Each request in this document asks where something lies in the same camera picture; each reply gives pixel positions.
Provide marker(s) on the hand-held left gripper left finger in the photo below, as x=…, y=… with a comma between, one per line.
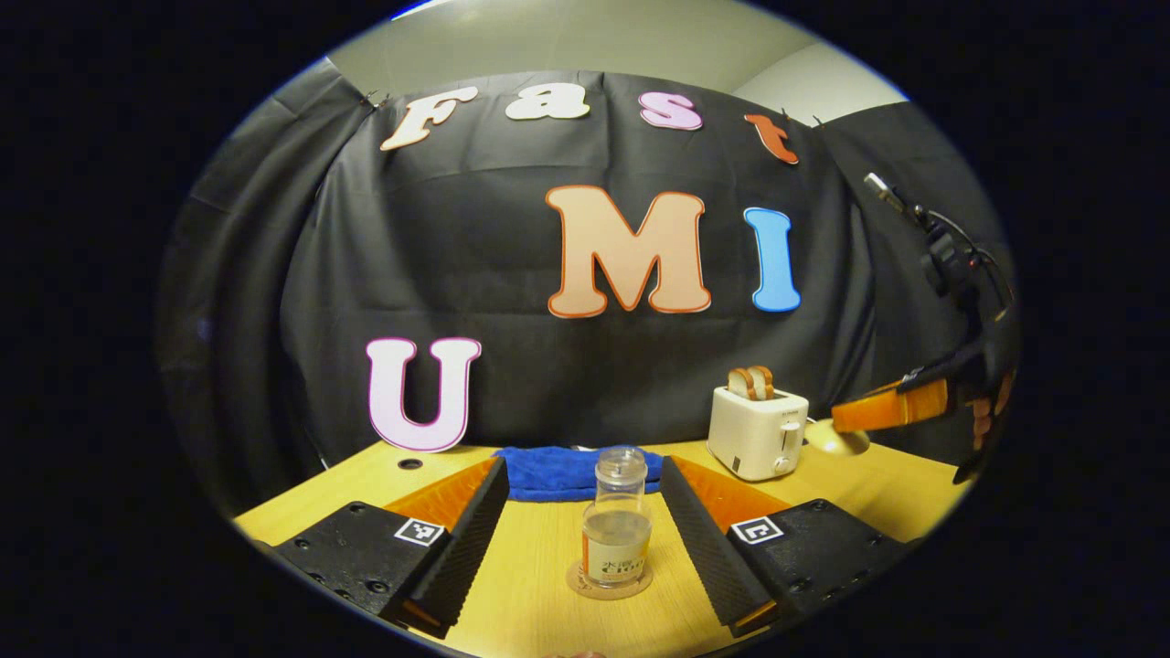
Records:
x=462, y=548

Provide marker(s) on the blue towel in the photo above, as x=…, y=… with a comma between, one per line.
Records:
x=548, y=475

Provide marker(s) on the clear water bottle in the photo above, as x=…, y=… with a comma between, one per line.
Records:
x=617, y=539

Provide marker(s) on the white toaster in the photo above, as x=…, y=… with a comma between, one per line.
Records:
x=754, y=439

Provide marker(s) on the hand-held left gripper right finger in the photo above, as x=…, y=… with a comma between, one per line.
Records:
x=704, y=548

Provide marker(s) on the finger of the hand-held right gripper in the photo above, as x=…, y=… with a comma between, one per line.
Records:
x=896, y=407

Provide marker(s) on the round cork coaster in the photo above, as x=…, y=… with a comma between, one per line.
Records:
x=576, y=585

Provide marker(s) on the black backdrop cloth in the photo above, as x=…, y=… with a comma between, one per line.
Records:
x=548, y=366

